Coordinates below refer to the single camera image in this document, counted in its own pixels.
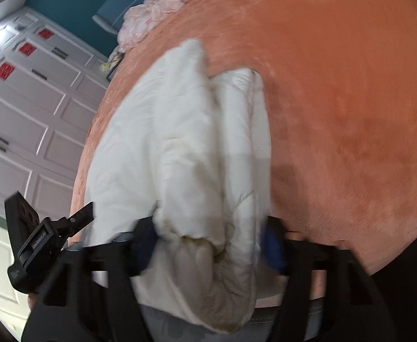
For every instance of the white padded garment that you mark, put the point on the white padded garment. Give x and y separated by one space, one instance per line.
180 131

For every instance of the yellow soft toy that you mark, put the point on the yellow soft toy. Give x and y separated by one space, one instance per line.
106 67

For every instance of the orange plush blanket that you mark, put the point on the orange plush blanket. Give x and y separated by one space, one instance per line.
336 96

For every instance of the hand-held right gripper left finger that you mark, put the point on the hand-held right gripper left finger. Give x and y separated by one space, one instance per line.
144 242

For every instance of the white panelled wardrobe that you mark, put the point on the white panelled wardrobe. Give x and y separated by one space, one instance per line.
33 121

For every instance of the pink quilt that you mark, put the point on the pink quilt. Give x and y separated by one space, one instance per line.
151 10

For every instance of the blue upholstered headboard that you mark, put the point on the blue upholstered headboard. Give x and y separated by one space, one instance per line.
123 0

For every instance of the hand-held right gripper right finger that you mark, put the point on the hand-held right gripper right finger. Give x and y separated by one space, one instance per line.
272 249

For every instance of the red wardrobe sticker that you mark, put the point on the red wardrobe sticker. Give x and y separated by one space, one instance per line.
45 34
4 71
25 48

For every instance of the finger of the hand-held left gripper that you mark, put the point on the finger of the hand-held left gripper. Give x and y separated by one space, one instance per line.
82 217

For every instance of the beige cloth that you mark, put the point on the beige cloth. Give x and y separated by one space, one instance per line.
116 57

